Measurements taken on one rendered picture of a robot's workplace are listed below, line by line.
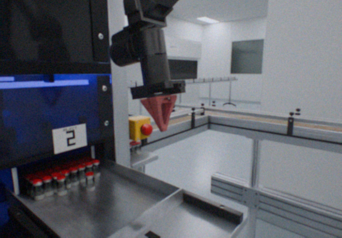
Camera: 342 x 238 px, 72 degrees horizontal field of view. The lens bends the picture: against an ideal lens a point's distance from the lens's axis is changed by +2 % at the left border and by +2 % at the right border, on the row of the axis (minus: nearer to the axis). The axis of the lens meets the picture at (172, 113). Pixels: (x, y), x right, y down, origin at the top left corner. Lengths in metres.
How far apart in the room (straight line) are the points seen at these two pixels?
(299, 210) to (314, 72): 0.89
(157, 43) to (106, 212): 0.38
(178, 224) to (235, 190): 0.97
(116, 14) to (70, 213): 0.52
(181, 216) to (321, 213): 0.92
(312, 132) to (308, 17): 0.87
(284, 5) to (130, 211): 1.66
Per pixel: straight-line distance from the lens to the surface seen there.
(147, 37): 0.47
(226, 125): 1.34
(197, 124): 1.28
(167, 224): 0.53
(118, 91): 0.72
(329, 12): 1.83
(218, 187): 1.53
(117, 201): 0.61
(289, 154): 1.92
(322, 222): 1.39
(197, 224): 0.53
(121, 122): 0.73
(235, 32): 9.22
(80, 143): 0.67
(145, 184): 0.66
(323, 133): 1.21
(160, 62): 0.46
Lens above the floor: 1.19
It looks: 11 degrees down
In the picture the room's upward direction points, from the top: straight up
